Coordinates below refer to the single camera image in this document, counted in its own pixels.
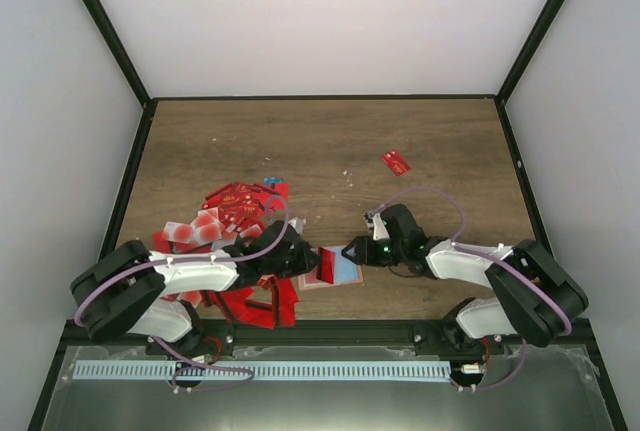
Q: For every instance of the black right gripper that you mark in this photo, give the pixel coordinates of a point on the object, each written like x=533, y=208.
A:
x=365, y=254

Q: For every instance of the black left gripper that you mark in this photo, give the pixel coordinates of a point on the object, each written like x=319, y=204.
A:
x=304, y=265

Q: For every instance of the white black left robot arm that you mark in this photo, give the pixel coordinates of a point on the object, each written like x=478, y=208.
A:
x=126, y=291

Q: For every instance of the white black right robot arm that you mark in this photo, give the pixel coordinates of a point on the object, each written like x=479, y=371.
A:
x=534, y=296

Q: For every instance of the lone red VIP card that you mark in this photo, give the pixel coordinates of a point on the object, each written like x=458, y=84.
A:
x=395, y=162

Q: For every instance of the blue card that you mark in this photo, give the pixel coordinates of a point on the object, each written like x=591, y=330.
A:
x=272, y=181

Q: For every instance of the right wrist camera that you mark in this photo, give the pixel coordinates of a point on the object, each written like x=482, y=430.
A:
x=376, y=226

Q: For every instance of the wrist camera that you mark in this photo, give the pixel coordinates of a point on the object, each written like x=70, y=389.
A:
x=297, y=224
x=376, y=226

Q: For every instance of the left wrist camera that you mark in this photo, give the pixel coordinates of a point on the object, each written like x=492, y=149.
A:
x=297, y=224

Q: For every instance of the light blue slotted cable duct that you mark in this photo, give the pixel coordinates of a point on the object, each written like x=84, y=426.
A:
x=414, y=371

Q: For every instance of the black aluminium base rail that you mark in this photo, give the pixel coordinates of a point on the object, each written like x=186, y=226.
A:
x=423, y=337

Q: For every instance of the black enclosure frame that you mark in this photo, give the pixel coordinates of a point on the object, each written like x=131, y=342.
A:
x=524, y=57

